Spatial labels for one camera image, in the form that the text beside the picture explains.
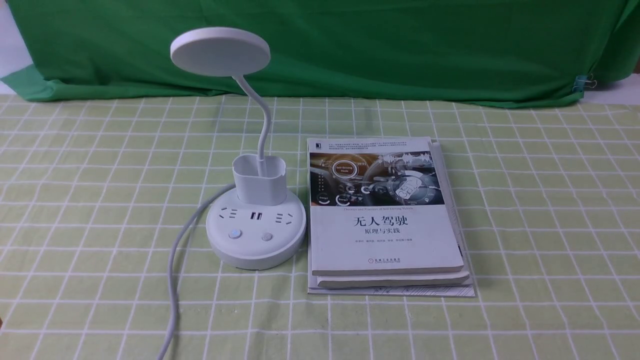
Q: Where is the white desk lamp with sockets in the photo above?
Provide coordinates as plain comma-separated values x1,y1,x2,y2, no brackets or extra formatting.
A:
169,27,307,271

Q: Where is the top book white cover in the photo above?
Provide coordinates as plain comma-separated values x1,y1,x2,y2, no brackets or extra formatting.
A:
307,138,465,277

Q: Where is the middle book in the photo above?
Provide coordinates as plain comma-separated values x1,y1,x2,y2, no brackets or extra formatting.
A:
313,142,471,289

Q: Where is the bottom book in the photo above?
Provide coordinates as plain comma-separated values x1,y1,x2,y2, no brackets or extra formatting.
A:
307,145,476,298

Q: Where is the green backdrop cloth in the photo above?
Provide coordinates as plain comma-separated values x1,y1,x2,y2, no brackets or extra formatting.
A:
1,0,639,109

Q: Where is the green checkered tablecloth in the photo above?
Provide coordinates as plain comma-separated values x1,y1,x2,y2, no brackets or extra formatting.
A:
0,95,640,360

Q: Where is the blue binder clip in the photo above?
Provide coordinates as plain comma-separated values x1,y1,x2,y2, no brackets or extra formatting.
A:
571,74,598,93

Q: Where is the white lamp power cord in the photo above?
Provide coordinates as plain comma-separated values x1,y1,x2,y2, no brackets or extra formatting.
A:
156,183,236,360

